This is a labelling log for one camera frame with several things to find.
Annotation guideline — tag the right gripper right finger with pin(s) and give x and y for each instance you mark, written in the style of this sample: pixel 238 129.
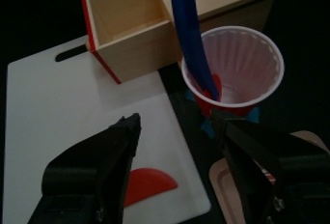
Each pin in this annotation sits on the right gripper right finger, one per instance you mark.
pixel 292 186

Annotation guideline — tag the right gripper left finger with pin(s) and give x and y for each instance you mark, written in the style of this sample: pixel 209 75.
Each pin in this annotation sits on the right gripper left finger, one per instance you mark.
pixel 94 170

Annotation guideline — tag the red semicircle toy slice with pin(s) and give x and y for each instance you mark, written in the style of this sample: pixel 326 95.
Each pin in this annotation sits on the red semicircle toy slice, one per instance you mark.
pixel 149 184

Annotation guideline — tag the wooden serving tray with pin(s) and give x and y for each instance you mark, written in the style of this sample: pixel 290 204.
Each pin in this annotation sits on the wooden serving tray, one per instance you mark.
pixel 227 189

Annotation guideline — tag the white plastic cutting board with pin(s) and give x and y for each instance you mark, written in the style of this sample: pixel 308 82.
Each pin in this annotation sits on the white plastic cutting board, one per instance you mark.
pixel 64 105

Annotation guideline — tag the blue tape strip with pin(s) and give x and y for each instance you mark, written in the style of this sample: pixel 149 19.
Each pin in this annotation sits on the blue tape strip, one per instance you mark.
pixel 254 114
pixel 209 126

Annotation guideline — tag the red plastic cup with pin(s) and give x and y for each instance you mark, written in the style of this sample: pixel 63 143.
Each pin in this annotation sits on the red plastic cup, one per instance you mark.
pixel 249 67

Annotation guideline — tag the wooden drawer box red front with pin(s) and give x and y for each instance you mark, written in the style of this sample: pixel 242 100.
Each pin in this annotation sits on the wooden drawer box red front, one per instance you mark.
pixel 142 50

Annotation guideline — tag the blue plastic utensil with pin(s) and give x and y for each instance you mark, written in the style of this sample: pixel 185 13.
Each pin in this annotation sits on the blue plastic utensil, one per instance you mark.
pixel 191 41

